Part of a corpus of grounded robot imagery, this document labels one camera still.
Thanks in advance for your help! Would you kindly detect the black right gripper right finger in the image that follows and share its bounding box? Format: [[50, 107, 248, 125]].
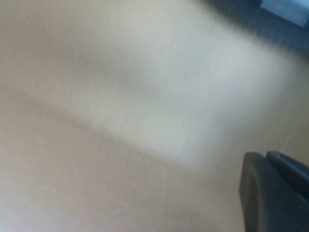
[[266, 150, 309, 203]]

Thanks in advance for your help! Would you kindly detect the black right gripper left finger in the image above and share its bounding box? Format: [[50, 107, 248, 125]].
[[238, 151, 309, 232]]

